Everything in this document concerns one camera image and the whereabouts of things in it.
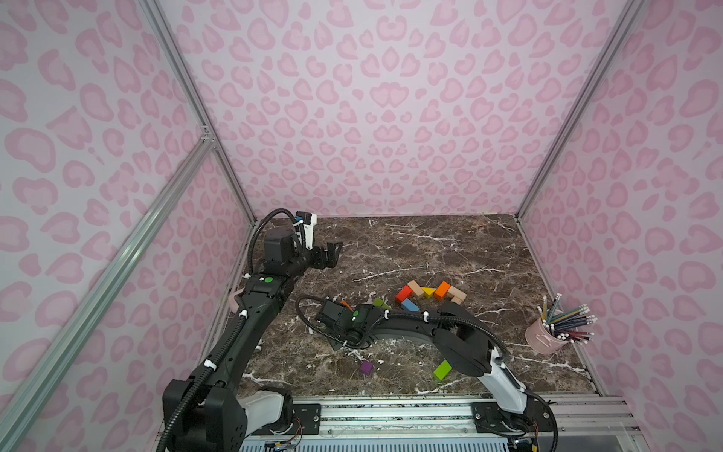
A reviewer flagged green block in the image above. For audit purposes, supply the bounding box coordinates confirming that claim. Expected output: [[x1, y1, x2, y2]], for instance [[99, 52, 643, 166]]
[[372, 299, 392, 310], [433, 360, 452, 382]]

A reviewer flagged light blue block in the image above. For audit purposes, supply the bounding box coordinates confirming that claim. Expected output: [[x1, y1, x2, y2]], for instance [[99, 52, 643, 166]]
[[400, 299, 420, 313]]

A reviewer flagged natural wood block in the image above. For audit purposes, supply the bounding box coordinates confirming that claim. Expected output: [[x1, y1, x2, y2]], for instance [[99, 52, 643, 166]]
[[447, 286, 467, 304], [407, 281, 426, 299]]

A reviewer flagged yellow triangle block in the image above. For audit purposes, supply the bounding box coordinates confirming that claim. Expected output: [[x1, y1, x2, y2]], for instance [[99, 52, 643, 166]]
[[423, 287, 437, 299]]

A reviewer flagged green block bottom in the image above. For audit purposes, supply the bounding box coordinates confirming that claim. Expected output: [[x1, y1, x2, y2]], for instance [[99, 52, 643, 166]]
[[433, 360, 452, 382]]

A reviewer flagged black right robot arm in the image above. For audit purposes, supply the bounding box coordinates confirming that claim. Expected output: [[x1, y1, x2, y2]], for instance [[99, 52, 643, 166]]
[[294, 295, 559, 451]]

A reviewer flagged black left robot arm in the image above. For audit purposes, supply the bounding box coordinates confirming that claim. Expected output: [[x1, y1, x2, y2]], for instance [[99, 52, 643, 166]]
[[156, 208, 343, 451]]

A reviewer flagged purple cube block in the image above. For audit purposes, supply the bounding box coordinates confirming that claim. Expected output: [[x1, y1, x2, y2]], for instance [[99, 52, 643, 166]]
[[360, 361, 374, 376]]

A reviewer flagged pink pencil case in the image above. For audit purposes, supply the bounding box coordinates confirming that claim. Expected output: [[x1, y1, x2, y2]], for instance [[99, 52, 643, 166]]
[[228, 289, 244, 314]]

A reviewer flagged pink pencil cup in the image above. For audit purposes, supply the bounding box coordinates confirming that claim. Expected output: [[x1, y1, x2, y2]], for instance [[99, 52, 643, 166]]
[[525, 318, 569, 356]]

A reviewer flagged bundle of pencils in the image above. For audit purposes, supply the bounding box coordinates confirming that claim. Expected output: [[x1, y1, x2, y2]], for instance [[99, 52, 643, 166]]
[[538, 293, 599, 344]]

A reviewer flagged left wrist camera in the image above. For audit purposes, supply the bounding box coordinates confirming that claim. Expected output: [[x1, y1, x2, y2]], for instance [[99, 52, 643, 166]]
[[293, 211, 317, 250]]

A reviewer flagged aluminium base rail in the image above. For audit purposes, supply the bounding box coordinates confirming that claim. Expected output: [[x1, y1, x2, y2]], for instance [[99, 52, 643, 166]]
[[151, 394, 651, 452]]

